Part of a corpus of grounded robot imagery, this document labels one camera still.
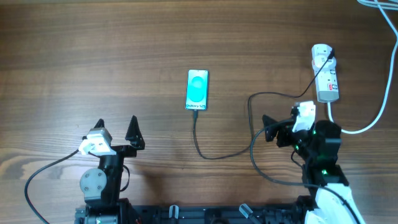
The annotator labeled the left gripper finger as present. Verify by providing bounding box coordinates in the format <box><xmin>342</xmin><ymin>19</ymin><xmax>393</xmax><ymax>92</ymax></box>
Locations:
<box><xmin>125</xmin><ymin>115</ymin><xmax>145</xmax><ymax>150</ymax></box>
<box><xmin>82</xmin><ymin>118</ymin><xmax>104</xmax><ymax>140</ymax></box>

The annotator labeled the black USB charging cable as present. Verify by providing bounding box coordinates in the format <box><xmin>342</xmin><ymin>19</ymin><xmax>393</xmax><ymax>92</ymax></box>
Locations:
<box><xmin>192</xmin><ymin>50</ymin><xmax>336</xmax><ymax>161</ymax></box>

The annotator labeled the teal-screen Galaxy smartphone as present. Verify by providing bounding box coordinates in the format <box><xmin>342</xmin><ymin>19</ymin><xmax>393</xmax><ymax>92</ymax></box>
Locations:
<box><xmin>185</xmin><ymin>70</ymin><xmax>209</xmax><ymax>110</ymax></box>

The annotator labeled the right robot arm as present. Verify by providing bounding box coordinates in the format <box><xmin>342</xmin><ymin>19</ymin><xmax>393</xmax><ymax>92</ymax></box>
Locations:
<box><xmin>262</xmin><ymin>115</ymin><xmax>364</xmax><ymax>223</ymax></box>

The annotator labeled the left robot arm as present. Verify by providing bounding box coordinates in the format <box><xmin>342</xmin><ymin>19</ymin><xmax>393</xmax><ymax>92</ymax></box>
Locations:
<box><xmin>75</xmin><ymin>116</ymin><xmax>145</xmax><ymax>224</ymax></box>

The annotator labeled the white USB charger plug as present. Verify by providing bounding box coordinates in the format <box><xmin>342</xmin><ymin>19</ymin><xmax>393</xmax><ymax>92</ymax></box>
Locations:
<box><xmin>312</xmin><ymin>55</ymin><xmax>336</xmax><ymax>72</ymax></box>

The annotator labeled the white power strip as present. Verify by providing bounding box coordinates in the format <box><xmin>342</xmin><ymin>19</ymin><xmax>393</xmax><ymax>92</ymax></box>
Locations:
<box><xmin>312</xmin><ymin>44</ymin><xmax>339</xmax><ymax>103</ymax></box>

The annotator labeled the white power strip cord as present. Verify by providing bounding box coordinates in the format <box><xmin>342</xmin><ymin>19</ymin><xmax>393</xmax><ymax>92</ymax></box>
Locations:
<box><xmin>326</xmin><ymin>0</ymin><xmax>398</xmax><ymax>135</ymax></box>

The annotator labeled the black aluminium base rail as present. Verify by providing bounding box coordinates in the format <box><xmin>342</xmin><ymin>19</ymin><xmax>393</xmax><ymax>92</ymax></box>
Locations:
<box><xmin>75</xmin><ymin>203</ymin><xmax>305</xmax><ymax>224</ymax></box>

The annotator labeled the white cable top right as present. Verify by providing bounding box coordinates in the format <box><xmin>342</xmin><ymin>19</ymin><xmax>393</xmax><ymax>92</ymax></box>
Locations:
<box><xmin>356</xmin><ymin>0</ymin><xmax>398</xmax><ymax>11</ymax></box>

